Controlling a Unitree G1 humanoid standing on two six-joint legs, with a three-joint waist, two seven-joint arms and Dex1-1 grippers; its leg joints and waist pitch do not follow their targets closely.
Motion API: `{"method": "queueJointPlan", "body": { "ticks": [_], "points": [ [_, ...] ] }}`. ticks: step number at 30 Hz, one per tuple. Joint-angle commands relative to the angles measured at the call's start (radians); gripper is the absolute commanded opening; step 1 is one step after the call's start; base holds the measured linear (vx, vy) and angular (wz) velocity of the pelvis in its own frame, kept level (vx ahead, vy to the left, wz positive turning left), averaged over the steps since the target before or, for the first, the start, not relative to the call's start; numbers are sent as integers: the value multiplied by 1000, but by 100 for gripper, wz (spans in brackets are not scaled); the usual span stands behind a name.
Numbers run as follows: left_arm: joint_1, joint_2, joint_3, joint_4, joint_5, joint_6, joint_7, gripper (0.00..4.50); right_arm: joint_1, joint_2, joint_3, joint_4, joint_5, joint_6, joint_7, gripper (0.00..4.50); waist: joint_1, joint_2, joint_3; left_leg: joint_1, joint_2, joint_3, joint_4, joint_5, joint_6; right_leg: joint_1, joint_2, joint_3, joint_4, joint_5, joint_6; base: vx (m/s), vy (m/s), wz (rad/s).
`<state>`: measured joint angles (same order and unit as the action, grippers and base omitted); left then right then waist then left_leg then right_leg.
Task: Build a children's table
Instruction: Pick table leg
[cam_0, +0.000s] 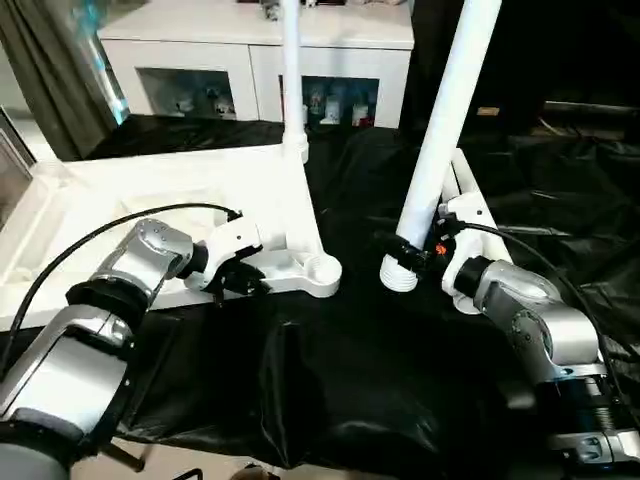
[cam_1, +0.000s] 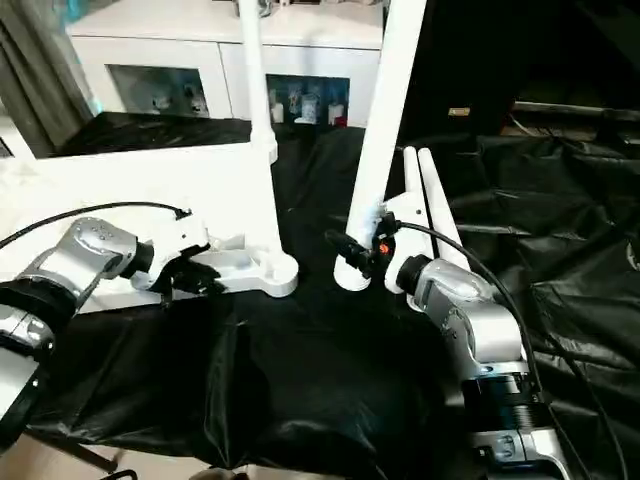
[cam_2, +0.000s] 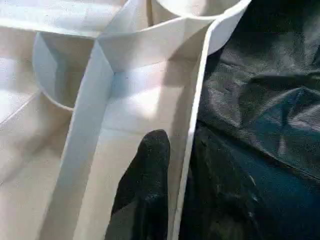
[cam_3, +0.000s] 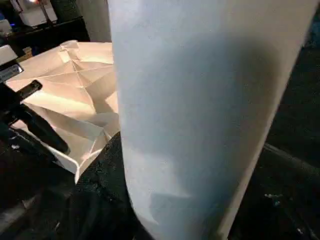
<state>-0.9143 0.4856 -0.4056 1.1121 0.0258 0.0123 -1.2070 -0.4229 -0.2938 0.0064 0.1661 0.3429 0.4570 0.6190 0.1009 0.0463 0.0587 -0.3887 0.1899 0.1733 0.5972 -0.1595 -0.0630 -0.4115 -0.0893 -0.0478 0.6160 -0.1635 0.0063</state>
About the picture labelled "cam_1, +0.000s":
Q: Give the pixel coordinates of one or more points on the white plastic table top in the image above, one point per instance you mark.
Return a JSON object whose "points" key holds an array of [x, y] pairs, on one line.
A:
{"points": [[100, 190]]}

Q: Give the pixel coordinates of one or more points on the white plastic table leg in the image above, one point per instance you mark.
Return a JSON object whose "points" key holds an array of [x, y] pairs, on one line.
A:
{"points": [[255, 80], [440, 200], [411, 170], [390, 100]]}

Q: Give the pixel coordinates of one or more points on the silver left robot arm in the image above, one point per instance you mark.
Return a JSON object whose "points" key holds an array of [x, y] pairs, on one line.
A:
{"points": [[70, 265]]}

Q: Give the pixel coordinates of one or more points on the black plastic mat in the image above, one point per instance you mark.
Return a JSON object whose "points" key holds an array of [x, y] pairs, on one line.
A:
{"points": [[330, 380]]}

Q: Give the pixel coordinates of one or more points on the small orange label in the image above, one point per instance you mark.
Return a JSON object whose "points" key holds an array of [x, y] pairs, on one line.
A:
{"points": [[458, 111]]}

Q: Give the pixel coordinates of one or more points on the white cabinet with glass doors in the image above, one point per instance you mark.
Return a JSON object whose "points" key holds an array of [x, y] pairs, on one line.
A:
{"points": [[160, 30]]}

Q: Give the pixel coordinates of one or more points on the grey curtain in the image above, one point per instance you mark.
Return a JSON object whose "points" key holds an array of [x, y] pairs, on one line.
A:
{"points": [[40, 70]]}

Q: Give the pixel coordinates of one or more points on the black metal table frame leg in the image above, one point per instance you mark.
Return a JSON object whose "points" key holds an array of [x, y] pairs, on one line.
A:
{"points": [[90, 460]]}

